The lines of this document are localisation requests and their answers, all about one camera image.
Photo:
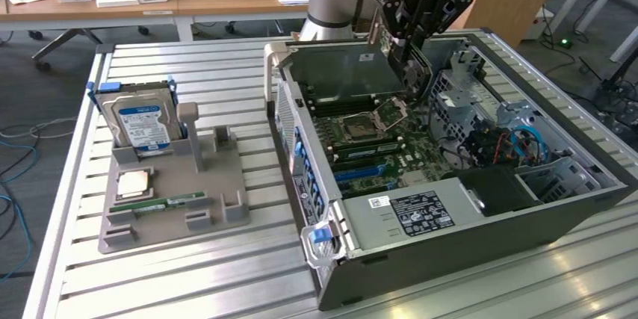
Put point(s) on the black Nvidia graphics card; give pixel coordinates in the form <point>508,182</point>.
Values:
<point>414,72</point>

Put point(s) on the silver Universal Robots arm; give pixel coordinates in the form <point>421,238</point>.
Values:
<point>334,5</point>

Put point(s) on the device with green light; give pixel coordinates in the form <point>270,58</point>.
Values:
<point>565,42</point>

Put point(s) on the silver perforated drive cage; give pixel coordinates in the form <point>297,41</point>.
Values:
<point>464,110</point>

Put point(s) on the black RAM slot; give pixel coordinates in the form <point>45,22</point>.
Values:
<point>334,102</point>
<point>340,110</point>

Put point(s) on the metal socket cover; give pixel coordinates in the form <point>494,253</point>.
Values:
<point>392,113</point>

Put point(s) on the wooden office desk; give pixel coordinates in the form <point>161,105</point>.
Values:
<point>75,12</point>
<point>234,1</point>

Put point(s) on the CPU socket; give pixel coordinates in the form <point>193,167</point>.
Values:
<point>360,126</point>

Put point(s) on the black floor stand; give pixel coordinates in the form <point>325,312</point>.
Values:
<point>616,83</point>

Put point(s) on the green motherboard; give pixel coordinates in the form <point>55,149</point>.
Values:
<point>418,154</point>

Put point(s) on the long expansion slot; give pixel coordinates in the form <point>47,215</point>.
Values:
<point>360,160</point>
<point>360,173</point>

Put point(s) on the blue card retention clip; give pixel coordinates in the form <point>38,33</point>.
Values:
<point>314,199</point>
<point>309,183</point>
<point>305,167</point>
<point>301,151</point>

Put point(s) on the black plastic shroud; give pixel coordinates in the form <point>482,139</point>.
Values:
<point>498,192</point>

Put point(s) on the silver disk bay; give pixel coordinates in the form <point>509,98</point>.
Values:
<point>564,181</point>

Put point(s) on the hard disk in blue carrier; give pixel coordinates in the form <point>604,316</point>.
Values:
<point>142,124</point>

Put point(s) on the grey power supply unit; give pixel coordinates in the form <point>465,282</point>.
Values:
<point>364,229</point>

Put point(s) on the grey printed parts rack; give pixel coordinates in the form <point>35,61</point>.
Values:
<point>199,192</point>

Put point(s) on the blue case latch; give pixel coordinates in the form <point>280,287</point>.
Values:
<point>320,237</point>

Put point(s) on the dark grey PC case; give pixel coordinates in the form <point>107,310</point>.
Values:
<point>449,259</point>

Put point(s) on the silver CPU chip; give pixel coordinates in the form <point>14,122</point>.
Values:
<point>133,182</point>

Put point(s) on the white wall box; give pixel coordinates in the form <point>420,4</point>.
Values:
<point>541,27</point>

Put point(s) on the white desk frame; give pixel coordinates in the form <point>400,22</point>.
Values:
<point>573,1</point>

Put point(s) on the grey wheeled leg frame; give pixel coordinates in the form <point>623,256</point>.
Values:
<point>61,43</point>

